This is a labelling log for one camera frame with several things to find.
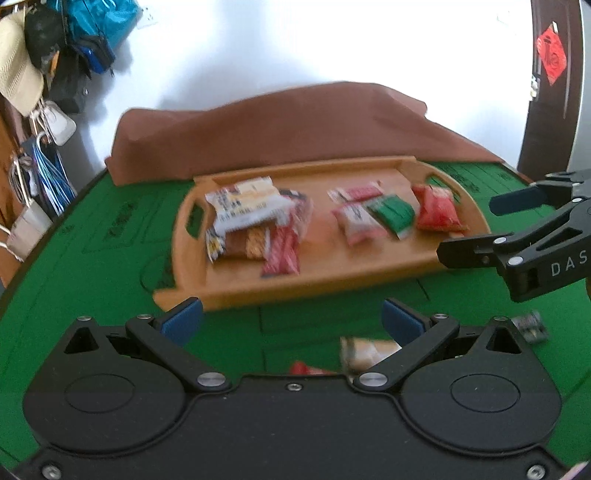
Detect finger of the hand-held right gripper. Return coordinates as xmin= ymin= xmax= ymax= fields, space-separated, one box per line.
xmin=489 ymin=168 xmax=591 ymax=217
xmin=436 ymin=198 xmax=591 ymax=272

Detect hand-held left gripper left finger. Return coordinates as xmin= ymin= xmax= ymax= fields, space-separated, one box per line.
xmin=62 ymin=296 xmax=232 ymax=394

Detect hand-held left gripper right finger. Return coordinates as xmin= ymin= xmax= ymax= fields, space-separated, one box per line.
xmin=353 ymin=298 xmax=532 ymax=394

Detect cream brown snack packet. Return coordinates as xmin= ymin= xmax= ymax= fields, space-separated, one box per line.
xmin=341 ymin=337 xmax=402 ymax=376

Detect red square snack packet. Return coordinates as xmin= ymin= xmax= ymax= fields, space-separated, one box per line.
xmin=412 ymin=184 xmax=468 ymax=233

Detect green snack packet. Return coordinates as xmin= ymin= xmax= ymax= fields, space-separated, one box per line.
xmin=368 ymin=195 xmax=417 ymax=241

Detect wooden tray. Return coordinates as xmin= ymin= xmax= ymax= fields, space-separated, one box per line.
xmin=154 ymin=156 xmax=493 ymax=313

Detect brown packet black-white end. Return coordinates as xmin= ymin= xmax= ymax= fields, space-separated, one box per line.
xmin=205 ymin=225 xmax=273 ymax=264

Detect long red snack bar packet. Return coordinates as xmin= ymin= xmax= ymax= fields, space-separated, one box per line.
xmin=290 ymin=361 xmax=339 ymax=376

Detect red white candy packet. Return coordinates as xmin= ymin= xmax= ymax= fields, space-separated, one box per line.
xmin=332 ymin=203 xmax=389 ymax=246

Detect short red snack packet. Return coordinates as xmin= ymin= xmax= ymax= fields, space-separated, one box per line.
xmin=262 ymin=227 xmax=302 ymax=278

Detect cream orange snack packet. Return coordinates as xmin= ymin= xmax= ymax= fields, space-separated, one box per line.
xmin=204 ymin=177 xmax=285 ymax=232

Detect dark clear wrapper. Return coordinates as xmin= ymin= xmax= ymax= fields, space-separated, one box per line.
xmin=512 ymin=310 xmax=550 ymax=343

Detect dark door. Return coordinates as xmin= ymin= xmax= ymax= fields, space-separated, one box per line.
xmin=517 ymin=0 xmax=591 ymax=186

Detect red paper decoration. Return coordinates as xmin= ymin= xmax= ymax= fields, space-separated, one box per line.
xmin=536 ymin=25 xmax=568 ymax=86

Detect white paper bag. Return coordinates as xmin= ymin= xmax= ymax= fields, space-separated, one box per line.
xmin=6 ymin=200 xmax=54 ymax=260

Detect blue hangers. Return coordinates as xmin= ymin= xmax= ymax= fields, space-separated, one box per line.
xmin=20 ymin=133 xmax=78 ymax=216

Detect brown cloth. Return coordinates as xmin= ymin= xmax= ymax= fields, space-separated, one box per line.
xmin=105 ymin=82 xmax=505 ymax=188

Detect white pouch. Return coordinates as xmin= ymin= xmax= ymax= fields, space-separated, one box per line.
xmin=43 ymin=102 xmax=77 ymax=144

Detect black bag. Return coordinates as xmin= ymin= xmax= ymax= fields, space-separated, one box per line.
xmin=46 ymin=51 xmax=91 ymax=114

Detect blue black pouch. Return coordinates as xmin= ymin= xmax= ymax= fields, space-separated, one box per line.
xmin=69 ymin=36 xmax=116 ymax=75

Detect beige hat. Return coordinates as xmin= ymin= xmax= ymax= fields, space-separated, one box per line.
xmin=0 ymin=11 xmax=47 ymax=117

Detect teal bag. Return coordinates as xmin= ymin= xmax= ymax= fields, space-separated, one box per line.
xmin=64 ymin=0 xmax=140 ymax=48

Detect black cap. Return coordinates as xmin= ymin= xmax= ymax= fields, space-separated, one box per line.
xmin=24 ymin=6 xmax=68 ymax=75

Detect white cables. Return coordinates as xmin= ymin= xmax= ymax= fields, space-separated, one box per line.
xmin=8 ymin=154 xmax=34 ymax=204

